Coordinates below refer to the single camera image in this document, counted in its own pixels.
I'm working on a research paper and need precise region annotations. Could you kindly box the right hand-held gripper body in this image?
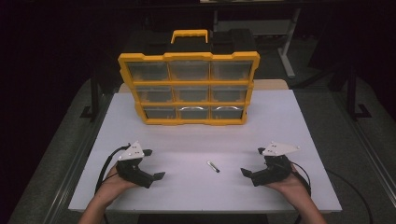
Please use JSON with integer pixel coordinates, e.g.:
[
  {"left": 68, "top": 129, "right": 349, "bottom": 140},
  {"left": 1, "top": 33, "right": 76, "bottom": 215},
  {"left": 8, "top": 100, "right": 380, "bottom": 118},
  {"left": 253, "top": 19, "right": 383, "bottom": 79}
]
[{"left": 249, "top": 141, "right": 301, "bottom": 188}]

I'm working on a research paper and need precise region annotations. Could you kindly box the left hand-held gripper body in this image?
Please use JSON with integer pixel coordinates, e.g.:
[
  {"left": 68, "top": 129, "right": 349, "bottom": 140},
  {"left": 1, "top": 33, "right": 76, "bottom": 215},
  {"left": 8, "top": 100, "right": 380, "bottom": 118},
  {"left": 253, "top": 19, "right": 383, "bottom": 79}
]
[{"left": 115, "top": 141, "right": 156, "bottom": 189}]

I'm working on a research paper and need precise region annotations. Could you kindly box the clear plastic drawer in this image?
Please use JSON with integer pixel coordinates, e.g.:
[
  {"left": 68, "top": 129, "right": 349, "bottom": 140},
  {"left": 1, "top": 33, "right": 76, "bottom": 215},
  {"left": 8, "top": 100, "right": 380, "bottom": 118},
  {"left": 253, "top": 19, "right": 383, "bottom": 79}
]
[{"left": 135, "top": 86, "right": 174, "bottom": 104}]

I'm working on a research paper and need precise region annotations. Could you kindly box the yellow and black organizer case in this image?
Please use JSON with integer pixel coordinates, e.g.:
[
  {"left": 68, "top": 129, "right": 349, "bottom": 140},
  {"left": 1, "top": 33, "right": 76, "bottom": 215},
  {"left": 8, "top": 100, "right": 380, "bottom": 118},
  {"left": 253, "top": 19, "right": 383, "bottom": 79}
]
[{"left": 118, "top": 29, "right": 262, "bottom": 126}]

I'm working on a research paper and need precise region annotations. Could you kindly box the person's right hand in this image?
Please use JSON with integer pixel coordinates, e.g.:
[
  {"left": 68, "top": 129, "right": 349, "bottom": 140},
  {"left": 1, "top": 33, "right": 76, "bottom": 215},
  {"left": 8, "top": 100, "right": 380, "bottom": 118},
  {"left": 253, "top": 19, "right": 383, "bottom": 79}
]
[{"left": 265, "top": 164, "right": 311, "bottom": 201}]

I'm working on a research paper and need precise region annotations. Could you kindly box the person's left hand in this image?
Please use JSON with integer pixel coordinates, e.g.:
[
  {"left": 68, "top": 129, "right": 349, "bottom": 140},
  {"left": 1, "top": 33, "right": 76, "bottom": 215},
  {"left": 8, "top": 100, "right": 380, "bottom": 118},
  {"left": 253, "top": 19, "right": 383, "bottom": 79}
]
[{"left": 100, "top": 164, "right": 138, "bottom": 201}]

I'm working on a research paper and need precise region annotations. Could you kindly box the small metal screw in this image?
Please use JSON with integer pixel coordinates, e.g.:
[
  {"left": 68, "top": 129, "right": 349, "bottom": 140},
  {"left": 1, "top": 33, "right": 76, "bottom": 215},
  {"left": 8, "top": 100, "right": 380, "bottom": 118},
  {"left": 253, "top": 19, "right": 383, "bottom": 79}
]
[{"left": 206, "top": 160, "right": 220, "bottom": 174}]

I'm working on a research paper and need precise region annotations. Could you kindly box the beige wooden table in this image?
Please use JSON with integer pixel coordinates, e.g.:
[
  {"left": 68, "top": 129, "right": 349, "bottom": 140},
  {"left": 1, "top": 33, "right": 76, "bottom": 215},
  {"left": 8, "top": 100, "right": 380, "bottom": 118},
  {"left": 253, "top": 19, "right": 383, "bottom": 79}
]
[{"left": 119, "top": 78, "right": 290, "bottom": 94}]

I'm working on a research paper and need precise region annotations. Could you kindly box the black metal stand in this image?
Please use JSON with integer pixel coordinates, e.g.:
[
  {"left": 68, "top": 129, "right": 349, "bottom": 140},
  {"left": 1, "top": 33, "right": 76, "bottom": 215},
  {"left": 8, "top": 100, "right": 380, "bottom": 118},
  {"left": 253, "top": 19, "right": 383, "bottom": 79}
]
[
  {"left": 330, "top": 63, "right": 373, "bottom": 121},
  {"left": 79, "top": 76, "right": 106, "bottom": 121}
]

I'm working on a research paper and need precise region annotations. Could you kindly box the set of clear organizer drawers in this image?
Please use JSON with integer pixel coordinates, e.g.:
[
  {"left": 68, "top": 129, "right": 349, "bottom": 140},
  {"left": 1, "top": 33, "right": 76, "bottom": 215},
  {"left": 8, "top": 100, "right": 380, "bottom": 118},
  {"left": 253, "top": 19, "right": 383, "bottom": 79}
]
[{"left": 125, "top": 60, "right": 254, "bottom": 120}]

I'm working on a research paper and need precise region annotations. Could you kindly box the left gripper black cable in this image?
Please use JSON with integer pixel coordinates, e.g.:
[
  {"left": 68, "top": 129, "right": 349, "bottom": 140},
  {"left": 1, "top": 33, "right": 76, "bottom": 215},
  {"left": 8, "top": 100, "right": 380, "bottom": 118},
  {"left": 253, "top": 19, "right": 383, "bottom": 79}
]
[{"left": 93, "top": 143, "right": 132, "bottom": 194}]

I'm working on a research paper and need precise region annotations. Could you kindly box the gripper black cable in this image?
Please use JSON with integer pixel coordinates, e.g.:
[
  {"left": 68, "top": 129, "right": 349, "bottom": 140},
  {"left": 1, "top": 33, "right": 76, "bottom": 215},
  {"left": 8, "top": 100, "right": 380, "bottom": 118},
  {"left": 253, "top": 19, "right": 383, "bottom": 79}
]
[
  {"left": 290, "top": 161, "right": 313, "bottom": 224},
  {"left": 93, "top": 143, "right": 132, "bottom": 194}
]

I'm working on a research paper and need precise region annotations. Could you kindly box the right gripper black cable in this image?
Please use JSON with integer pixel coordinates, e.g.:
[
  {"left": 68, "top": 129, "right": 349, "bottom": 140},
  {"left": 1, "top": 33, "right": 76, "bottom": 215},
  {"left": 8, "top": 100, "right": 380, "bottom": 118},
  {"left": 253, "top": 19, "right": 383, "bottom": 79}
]
[{"left": 290, "top": 161, "right": 313, "bottom": 224}]

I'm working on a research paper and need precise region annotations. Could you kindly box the curved silver metal handle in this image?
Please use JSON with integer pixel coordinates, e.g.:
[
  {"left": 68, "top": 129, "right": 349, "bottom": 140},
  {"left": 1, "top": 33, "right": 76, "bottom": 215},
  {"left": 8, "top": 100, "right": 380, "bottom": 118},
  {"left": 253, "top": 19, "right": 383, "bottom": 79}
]
[
  {"left": 178, "top": 105, "right": 206, "bottom": 113},
  {"left": 215, "top": 105, "right": 244, "bottom": 112}
]

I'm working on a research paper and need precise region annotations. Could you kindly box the grey metal rail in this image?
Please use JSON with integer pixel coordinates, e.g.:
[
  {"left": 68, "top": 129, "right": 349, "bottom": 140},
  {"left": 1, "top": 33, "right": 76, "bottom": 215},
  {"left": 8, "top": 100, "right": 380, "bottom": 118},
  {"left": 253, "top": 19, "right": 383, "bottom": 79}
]
[
  {"left": 331, "top": 91, "right": 396, "bottom": 200},
  {"left": 41, "top": 92, "right": 117, "bottom": 224}
]

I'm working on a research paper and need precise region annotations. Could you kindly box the black cable on floor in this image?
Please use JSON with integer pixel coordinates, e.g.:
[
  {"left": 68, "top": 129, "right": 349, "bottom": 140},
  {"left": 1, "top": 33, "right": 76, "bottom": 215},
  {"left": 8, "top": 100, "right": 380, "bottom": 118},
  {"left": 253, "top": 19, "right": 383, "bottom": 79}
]
[{"left": 326, "top": 169, "right": 374, "bottom": 224}]

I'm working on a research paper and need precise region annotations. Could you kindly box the white desk frame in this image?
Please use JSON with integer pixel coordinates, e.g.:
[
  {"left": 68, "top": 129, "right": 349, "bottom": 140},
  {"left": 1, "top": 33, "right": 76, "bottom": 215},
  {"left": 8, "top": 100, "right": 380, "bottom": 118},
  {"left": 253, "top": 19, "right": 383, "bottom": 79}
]
[{"left": 212, "top": 7, "right": 303, "bottom": 79}]

